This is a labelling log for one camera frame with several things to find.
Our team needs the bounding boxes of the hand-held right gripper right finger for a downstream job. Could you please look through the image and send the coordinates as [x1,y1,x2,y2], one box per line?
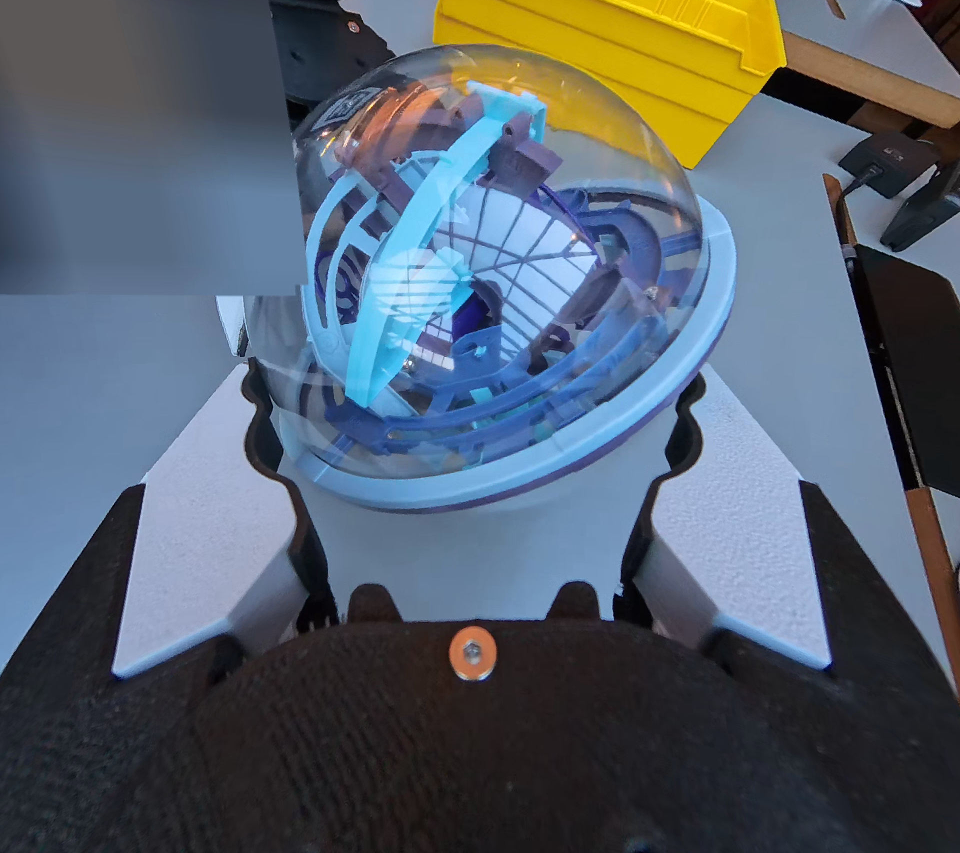
[618,364,834,672]

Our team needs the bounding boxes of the yellow storage bin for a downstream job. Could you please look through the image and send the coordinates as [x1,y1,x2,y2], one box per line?
[432,0,789,172]

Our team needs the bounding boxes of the black desk mat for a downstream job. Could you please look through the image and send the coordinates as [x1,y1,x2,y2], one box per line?
[853,244,960,494]

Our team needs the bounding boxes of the clear plastic maze ball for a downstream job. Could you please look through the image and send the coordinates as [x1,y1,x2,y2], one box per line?
[242,43,738,514]

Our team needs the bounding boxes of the black power adapter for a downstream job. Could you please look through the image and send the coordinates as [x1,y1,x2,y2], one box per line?
[879,161,960,254]
[837,130,942,199]

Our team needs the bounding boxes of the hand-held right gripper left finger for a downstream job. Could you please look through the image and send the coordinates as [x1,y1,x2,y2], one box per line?
[112,364,336,679]

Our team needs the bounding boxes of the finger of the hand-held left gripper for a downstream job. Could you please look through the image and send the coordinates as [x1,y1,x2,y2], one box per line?
[216,295,252,361]

